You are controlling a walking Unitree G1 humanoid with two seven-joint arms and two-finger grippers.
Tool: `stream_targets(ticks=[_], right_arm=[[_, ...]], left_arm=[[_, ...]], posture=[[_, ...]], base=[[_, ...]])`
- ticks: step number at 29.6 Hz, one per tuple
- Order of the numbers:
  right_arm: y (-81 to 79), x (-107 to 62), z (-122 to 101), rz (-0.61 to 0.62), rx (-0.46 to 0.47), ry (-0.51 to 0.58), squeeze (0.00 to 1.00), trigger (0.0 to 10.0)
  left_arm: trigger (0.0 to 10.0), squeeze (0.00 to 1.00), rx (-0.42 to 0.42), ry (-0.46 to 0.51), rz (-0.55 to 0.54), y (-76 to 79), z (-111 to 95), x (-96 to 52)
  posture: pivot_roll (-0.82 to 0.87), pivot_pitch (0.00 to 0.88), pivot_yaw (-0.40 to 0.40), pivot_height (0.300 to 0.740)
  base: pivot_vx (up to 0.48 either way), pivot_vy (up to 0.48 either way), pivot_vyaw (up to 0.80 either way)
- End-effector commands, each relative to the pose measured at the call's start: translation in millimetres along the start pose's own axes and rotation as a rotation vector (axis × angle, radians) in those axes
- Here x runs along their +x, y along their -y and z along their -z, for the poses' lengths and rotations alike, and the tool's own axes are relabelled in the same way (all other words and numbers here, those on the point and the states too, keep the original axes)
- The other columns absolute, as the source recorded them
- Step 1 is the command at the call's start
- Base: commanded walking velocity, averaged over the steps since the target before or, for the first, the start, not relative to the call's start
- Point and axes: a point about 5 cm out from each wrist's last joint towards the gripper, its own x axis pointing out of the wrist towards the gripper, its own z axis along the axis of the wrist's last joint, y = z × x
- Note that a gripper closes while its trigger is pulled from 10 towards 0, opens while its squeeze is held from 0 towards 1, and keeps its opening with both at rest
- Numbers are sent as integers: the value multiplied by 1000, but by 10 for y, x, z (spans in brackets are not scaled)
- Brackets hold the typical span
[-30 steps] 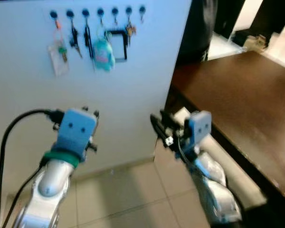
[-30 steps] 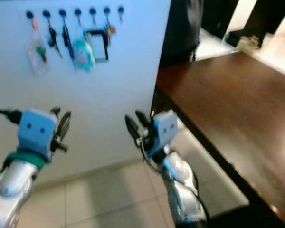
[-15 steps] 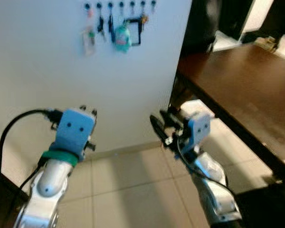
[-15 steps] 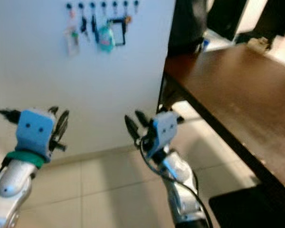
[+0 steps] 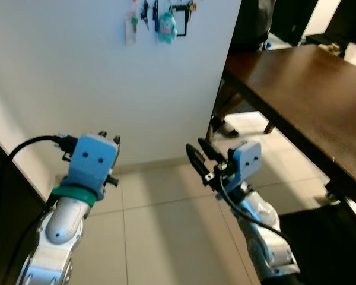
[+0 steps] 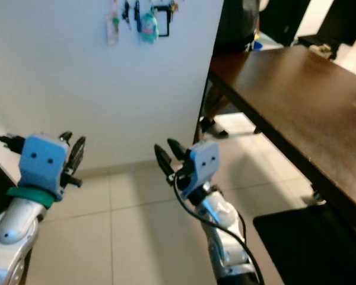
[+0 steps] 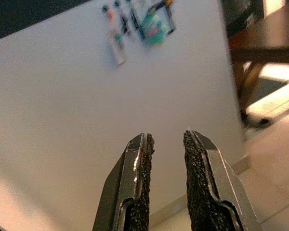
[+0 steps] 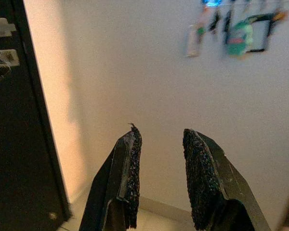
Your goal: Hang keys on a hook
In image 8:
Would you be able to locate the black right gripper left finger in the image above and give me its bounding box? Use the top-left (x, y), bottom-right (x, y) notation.
top-left (79, 123), bottom-right (143, 231)

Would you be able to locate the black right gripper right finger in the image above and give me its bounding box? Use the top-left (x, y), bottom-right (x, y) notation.
top-left (182, 128), bottom-right (272, 231)

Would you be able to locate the teal plush keychain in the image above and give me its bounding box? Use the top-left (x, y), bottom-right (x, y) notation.
top-left (225, 19), bottom-right (255, 58)

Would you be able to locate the blue key hook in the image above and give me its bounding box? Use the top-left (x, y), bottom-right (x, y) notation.
top-left (201, 0), bottom-right (223, 8)

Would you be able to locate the black door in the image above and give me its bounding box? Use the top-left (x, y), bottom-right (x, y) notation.
top-left (0, 0), bottom-right (73, 231)

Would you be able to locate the white key fob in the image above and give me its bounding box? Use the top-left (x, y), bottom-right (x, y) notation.
top-left (185, 24), bottom-right (201, 58)

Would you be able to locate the black square frame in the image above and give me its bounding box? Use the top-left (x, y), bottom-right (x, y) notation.
top-left (245, 13), bottom-right (276, 52)

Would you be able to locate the black strap keychain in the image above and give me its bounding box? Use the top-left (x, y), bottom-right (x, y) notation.
top-left (208, 9), bottom-right (232, 37)

